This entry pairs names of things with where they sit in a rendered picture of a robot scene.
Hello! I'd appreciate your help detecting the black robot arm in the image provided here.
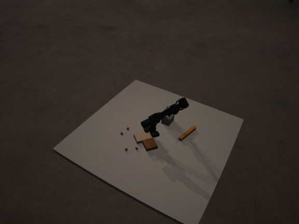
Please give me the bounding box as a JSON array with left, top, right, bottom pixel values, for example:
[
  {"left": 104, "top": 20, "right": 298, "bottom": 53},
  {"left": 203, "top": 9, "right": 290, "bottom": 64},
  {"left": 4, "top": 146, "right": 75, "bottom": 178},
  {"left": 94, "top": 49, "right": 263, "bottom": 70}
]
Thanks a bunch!
[{"left": 141, "top": 98, "right": 189, "bottom": 133}]

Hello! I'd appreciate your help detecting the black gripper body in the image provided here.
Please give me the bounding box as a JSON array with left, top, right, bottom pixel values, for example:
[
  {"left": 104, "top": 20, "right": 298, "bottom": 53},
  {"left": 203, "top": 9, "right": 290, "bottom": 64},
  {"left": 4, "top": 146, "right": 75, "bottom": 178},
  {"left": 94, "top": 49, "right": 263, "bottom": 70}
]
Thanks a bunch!
[{"left": 150, "top": 124, "right": 159, "bottom": 138}]

